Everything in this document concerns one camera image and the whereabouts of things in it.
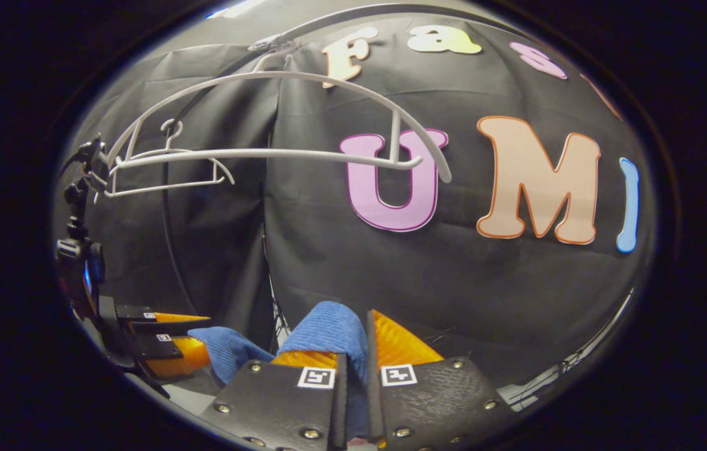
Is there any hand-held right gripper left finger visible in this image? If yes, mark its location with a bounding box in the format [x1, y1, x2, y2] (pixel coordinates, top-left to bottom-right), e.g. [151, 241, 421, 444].
[199, 350, 349, 451]

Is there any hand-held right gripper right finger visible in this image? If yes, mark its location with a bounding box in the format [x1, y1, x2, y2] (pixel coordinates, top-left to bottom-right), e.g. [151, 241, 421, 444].
[366, 309, 518, 451]

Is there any blue corduroy shirt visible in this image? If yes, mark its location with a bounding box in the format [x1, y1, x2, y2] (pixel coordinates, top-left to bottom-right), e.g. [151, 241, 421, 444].
[187, 301, 371, 439]

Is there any white hanger with knotted hook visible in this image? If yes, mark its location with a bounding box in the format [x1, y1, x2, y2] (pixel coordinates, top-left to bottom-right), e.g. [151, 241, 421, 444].
[105, 34, 453, 185]

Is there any black clothes rack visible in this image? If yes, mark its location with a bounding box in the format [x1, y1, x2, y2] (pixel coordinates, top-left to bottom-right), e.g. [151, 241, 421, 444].
[161, 3, 520, 317]

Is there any white plastic hanger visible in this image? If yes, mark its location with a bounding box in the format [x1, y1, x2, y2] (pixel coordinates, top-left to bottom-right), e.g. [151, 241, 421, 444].
[105, 118, 236, 199]

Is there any black backdrop cloth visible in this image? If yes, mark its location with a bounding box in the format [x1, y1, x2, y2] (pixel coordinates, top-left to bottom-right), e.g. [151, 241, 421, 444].
[62, 13, 654, 389]

